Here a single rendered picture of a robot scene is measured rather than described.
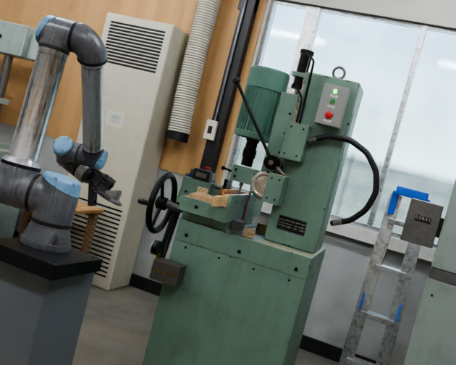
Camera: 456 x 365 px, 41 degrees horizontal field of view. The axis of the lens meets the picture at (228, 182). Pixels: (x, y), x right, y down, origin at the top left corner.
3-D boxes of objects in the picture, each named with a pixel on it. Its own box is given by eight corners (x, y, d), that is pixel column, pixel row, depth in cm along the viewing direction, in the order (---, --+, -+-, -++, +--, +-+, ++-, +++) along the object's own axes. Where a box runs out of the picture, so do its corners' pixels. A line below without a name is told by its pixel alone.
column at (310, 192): (273, 235, 277) (315, 80, 273) (321, 249, 271) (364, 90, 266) (263, 239, 256) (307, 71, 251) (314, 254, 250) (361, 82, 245)
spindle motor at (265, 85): (239, 136, 279) (256, 69, 277) (276, 145, 275) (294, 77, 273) (229, 132, 262) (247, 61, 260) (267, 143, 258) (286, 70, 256)
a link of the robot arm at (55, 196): (62, 227, 224) (74, 181, 223) (19, 214, 226) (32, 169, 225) (77, 224, 239) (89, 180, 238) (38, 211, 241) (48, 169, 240)
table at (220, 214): (203, 200, 310) (205, 188, 310) (259, 216, 302) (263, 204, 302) (156, 203, 252) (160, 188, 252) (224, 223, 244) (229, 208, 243)
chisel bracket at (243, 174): (232, 182, 275) (237, 164, 274) (261, 190, 271) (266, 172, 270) (227, 182, 267) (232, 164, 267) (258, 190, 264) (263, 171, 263)
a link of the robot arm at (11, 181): (19, 212, 225) (75, 17, 225) (-23, 199, 227) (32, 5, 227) (37, 211, 241) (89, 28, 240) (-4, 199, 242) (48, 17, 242)
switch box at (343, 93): (316, 123, 250) (326, 85, 249) (340, 129, 247) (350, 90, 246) (314, 122, 244) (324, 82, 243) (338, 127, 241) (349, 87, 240)
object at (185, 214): (210, 214, 295) (212, 206, 294) (250, 226, 289) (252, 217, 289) (180, 217, 256) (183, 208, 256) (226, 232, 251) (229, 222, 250)
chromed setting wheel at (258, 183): (247, 195, 258) (255, 167, 257) (275, 203, 254) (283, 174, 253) (245, 195, 255) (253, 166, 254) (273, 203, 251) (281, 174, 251)
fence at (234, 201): (260, 203, 302) (262, 193, 301) (263, 205, 301) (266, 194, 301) (225, 207, 244) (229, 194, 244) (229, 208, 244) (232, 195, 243)
